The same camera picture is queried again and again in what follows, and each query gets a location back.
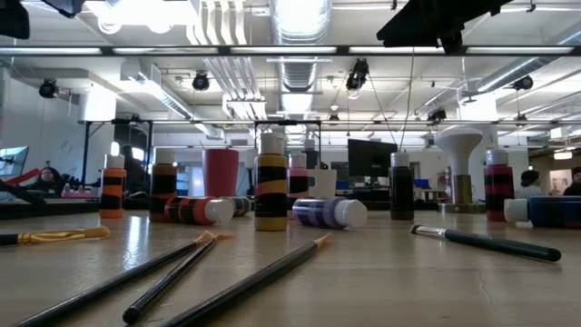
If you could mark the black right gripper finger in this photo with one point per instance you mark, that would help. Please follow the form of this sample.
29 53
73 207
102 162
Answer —
417 27

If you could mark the large dark grey paint bottle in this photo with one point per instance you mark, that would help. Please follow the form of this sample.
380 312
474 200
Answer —
311 159

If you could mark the small orange paint bottle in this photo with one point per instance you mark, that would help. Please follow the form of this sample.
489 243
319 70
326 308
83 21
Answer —
112 181

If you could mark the small pink paint bottle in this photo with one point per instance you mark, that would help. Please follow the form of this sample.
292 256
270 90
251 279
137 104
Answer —
298 177

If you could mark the dark green silver-ferrule paintbrush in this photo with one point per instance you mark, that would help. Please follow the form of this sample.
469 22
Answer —
499 244

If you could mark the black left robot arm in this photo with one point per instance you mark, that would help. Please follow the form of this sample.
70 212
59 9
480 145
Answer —
13 18

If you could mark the small dark brown paint bottle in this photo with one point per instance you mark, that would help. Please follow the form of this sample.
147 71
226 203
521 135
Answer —
402 191

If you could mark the small crimson paint bottle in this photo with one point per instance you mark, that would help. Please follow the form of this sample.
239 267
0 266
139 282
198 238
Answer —
498 186

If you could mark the small purple paint bottle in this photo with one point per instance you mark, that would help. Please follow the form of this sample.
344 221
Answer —
318 212

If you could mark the small yellow ochre paint bottle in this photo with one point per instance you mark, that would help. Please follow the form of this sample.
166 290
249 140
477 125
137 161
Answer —
271 181

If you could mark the small blue paint bottle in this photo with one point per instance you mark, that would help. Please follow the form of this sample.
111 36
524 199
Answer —
549 211

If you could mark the small red-orange paint bottle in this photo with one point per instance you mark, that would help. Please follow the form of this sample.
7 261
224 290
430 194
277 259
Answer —
195 211

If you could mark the black ceiling spotlight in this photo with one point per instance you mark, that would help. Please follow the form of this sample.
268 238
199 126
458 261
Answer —
436 114
358 72
523 82
200 82
47 87

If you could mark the white mushroom table lamp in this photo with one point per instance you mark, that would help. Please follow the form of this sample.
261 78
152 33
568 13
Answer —
459 145

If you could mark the black computer monitor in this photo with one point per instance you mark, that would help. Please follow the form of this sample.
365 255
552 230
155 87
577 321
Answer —
370 159

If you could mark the lit display screen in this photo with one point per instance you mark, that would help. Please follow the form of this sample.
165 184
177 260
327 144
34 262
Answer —
13 159

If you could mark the black overhead beam with lights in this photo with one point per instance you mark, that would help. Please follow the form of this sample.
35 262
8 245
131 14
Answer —
222 50

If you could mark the white plastic bin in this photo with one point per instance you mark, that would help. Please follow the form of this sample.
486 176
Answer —
324 184

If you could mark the pink tray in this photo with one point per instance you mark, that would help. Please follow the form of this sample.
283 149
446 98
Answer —
77 194

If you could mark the maroon plastic cup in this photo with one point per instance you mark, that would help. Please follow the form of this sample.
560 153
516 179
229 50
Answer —
221 172

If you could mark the silver ventilation duct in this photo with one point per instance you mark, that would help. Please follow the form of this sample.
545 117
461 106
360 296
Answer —
299 77

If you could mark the black neighbouring station frame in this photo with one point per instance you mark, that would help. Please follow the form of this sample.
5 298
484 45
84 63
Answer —
85 154

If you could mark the black aluminium table frame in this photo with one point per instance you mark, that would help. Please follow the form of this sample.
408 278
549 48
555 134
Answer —
45 210

